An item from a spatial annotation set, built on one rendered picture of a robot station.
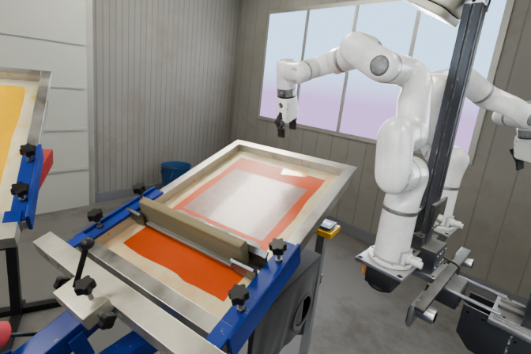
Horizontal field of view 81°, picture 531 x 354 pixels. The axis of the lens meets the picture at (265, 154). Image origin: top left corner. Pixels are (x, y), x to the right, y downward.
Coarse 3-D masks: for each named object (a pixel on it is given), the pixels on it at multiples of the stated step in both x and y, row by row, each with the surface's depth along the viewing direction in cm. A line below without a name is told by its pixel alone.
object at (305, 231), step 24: (240, 144) 145; (192, 168) 128; (312, 168) 127; (336, 168) 121; (168, 192) 115; (336, 192) 106; (312, 216) 96; (96, 240) 95; (288, 240) 88; (120, 264) 85; (144, 288) 77; (168, 288) 77; (168, 312) 74; (192, 312) 70
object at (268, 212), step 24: (264, 192) 116; (288, 192) 114; (312, 192) 113; (240, 216) 105; (264, 216) 104; (288, 216) 103; (264, 240) 94; (192, 264) 88; (216, 264) 87; (216, 288) 80
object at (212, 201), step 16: (240, 160) 138; (224, 176) 127; (240, 176) 127; (256, 176) 126; (208, 192) 118; (224, 192) 118; (240, 192) 117; (176, 208) 111; (192, 208) 110; (208, 208) 110; (224, 208) 109; (128, 240) 98; (144, 240) 98; (160, 240) 97; (176, 240) 96; (144, 256) 92; (160, 256) 91; (176, 256) 91
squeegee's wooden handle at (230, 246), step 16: (144, 208) 98; (160, 208) 94; (160, 224) 97; (176, 224) 91; (192, 224) 86; (208, 224) 86; (192, 240) 90; (208, 240) 85; (224, 240) 80; (240, 240) 80; (224, 256) 83; (240, 256) 79
